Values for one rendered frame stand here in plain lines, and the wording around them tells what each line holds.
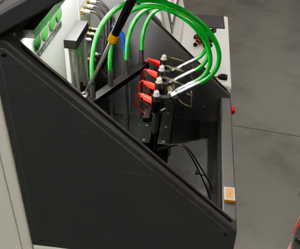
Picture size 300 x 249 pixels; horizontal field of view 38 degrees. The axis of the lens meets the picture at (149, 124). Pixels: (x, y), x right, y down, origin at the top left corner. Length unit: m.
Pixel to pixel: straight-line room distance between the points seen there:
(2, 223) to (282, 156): 2.08
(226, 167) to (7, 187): 0.64
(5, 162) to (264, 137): 2.26
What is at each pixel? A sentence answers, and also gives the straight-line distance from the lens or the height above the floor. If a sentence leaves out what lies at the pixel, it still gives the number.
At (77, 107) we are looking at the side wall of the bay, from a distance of 0.97.
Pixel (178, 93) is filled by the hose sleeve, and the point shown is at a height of 1.15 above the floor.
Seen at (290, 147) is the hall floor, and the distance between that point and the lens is 3.08.
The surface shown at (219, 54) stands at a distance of 1.24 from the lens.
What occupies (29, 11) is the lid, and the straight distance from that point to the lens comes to 0.87.
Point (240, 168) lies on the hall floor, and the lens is 2.82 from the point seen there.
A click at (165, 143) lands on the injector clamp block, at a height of 0.98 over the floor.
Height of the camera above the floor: 1.84
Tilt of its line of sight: 36 degrees down
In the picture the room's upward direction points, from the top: 2 degrees clockwise
